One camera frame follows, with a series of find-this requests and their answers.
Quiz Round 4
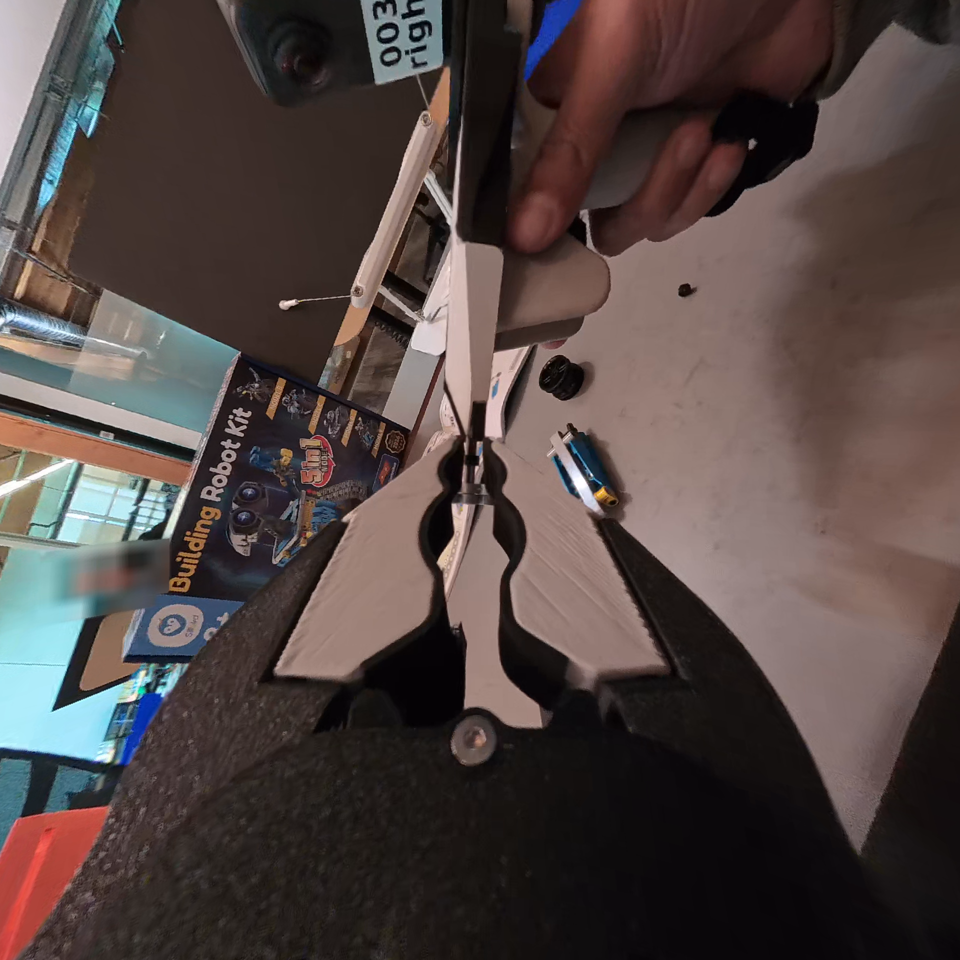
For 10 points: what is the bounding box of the black board panel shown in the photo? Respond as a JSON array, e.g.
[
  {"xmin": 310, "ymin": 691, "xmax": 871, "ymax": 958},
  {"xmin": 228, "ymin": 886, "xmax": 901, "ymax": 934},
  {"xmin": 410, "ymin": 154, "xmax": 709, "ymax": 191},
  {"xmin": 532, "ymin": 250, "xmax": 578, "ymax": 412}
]
[{"xmin": 67, "ymin": 0, "xmax": 453, "ymax": 385}]

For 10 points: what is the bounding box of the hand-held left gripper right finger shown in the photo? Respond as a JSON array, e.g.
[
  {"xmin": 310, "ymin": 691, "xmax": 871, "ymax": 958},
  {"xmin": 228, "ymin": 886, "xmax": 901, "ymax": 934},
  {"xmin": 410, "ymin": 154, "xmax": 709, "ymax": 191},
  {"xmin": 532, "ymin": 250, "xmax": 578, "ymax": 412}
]
[{"xmin": 480, "ymin": 438, "xmax": 670, "ymax": 687}]

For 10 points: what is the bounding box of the grey axle connector piece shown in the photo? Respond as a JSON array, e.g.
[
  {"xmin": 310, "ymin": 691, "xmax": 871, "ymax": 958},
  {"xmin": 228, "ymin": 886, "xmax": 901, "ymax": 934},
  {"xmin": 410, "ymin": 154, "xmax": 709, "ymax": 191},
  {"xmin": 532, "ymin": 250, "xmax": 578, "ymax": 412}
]
[{"xmin": 452, "ymin": 401, "xmax": 496, "ymax": 507}]

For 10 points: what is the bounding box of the blue grey brick assembly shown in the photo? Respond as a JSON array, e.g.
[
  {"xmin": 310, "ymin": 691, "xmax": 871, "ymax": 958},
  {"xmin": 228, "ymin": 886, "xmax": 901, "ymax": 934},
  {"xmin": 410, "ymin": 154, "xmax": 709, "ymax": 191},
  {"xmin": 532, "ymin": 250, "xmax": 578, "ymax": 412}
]
[{"xmin": 547, "ymin": 423, "xmax": 622, "ymax": 519}]

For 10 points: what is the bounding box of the dark blue robot kit box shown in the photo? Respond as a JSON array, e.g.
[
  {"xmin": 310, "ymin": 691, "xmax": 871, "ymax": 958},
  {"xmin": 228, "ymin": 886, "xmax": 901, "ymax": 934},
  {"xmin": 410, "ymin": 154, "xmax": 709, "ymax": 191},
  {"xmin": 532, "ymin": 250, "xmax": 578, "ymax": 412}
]
[{"xmin": 123, "ymin": 352, "xmax": 412, "ymax": 665}]

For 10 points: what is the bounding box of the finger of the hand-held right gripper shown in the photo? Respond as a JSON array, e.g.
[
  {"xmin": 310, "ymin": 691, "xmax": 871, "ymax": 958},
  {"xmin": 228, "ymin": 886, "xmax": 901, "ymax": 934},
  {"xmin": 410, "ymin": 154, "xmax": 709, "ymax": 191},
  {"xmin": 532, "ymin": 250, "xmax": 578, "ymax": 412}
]
[{"xmin": 442, "ymin": 241, "xmax": 505, "ymax": 445}]

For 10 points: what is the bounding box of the person's right hand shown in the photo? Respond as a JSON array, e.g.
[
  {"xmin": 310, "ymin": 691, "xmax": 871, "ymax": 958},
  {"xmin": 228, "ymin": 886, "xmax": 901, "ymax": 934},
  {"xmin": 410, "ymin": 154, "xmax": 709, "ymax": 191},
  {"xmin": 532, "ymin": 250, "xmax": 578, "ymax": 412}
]
[{"xmin": 506, "ymin": 0, "xmax": 837, "ymax": 258}]

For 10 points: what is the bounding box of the beige back chair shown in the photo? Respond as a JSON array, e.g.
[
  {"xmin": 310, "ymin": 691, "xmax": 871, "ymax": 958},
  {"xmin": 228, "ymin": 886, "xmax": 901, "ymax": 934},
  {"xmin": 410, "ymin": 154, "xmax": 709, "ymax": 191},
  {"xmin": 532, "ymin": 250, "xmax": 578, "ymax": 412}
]
[{"xmin": 52, "ymin": 609, "xmax": 162, "ymax": 714}]

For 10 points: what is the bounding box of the grey desk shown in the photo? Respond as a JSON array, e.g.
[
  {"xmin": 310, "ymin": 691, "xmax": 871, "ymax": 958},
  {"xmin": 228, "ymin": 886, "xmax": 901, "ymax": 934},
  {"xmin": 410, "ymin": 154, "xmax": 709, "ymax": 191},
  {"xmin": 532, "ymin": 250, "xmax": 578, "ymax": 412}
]
[{"xmin": 405, "ymin": 30, "xmax": 960, "ymax": 849}]

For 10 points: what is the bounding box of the silver ventilation duct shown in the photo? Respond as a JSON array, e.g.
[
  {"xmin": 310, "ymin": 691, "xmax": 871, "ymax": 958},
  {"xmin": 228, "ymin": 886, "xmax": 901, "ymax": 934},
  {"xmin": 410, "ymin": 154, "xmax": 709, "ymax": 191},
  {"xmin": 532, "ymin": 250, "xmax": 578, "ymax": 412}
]
[{"xmin": 0, "ymin": 300, "xmax": 99, "ymax": 355}]

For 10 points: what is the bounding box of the black toy wheel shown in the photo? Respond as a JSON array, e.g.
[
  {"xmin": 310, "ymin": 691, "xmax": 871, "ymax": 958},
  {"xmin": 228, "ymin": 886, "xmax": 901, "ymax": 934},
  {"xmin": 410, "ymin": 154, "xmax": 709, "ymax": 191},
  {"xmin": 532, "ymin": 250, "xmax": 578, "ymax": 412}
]
[{"xmin": 538, "ymin": 356, "xmax": 586, "ymax": 402}]

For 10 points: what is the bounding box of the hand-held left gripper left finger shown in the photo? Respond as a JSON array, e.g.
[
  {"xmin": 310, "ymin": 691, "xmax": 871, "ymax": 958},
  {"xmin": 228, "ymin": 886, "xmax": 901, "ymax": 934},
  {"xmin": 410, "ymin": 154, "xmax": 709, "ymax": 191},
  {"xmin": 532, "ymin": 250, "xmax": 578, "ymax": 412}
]
[{"xmin": 273, "ymin": 436, "xmax": 462, "ymax": 684}]

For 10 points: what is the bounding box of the instruction booklet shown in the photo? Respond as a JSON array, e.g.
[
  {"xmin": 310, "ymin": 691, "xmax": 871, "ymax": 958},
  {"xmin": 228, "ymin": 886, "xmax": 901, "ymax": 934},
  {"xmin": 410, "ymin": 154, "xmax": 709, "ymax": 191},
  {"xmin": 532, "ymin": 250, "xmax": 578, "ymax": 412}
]
[{"xmin": 423, "ymin": 345, "xmax": 535, "ymax": 601}]

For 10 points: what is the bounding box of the orange plastic bin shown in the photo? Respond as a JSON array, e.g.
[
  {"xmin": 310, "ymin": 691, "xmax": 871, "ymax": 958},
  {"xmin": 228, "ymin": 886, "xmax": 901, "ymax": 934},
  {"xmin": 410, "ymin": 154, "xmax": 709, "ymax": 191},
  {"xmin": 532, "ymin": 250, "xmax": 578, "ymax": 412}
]
[{"xmin": 0, "ymin": 813, "xmax": 114, "ymax": 960}]

